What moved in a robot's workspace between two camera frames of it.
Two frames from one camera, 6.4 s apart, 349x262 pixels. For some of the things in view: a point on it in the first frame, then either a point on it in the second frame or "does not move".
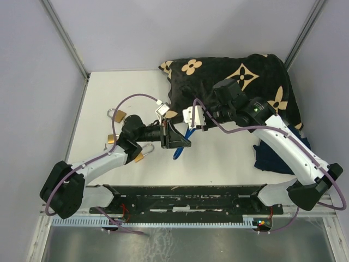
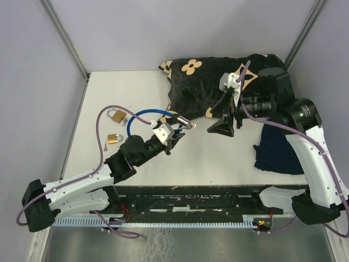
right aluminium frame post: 304,32 does not move
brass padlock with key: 119,116 does not move
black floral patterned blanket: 233,89 does not move
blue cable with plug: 179,149 to 179,119
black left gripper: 170,136 to 169,143
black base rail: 224,200 does not move
